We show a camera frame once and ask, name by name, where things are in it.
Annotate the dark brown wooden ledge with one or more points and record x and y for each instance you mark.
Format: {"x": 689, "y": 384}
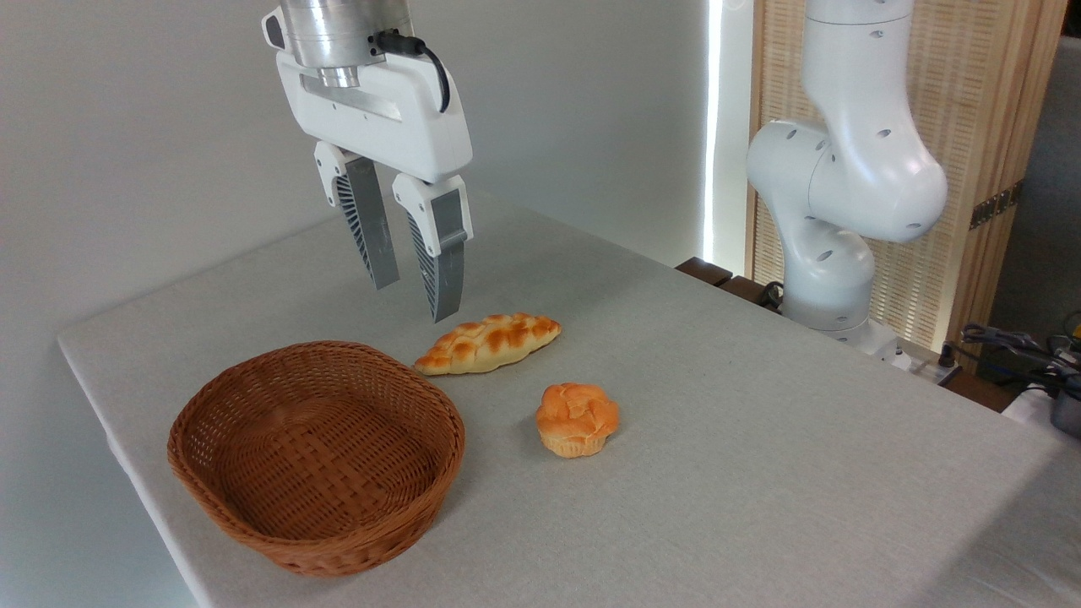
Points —
{"x": 705, "y": 270}

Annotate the metal screen hinge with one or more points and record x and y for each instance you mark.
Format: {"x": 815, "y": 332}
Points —
{"x": 995, "y": 205}

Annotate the long braided bread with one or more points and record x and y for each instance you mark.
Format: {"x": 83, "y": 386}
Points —
{"x": 490, "y": 342}

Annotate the round muffin bread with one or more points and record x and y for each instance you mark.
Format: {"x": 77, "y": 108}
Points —
{"x": 577, "y": 418}

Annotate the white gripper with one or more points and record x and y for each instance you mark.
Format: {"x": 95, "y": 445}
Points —
{"x": 388, "y": 118}

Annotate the brown wicker basket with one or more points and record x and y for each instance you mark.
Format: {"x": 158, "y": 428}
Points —
{"x": 321, "y": 473}

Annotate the white power strip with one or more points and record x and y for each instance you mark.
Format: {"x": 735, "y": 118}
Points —
{"x": 925, "y": 361}

